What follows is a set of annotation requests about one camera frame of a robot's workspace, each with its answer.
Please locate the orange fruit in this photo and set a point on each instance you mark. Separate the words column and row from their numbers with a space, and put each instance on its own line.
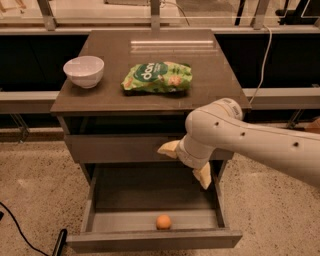
column 163, row 222

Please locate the green snack bag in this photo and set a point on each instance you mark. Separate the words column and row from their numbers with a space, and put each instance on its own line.
column 158, row 77

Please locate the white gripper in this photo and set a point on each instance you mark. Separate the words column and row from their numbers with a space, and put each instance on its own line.
column 188, row 158

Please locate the cardboard box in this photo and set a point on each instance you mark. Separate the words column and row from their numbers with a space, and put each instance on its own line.
column 313, row 127

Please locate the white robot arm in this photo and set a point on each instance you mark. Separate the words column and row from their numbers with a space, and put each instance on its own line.
column 220, row 125

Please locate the white ceramic bowl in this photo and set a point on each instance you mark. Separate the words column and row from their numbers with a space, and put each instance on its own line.
column 84, row 71

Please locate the open middle drawer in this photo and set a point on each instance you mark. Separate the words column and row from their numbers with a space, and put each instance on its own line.
column 125, row 200

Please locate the closed grey top drawer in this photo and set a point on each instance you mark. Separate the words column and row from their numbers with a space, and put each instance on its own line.
column 117, row 148

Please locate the grey drawer cabinet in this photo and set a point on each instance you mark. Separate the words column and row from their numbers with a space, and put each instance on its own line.
column 108, row 110

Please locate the black object on floor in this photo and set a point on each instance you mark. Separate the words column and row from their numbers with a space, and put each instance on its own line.
column 61, row 240

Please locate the metal railing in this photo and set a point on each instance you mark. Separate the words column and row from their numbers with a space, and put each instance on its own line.
column 219, row 16

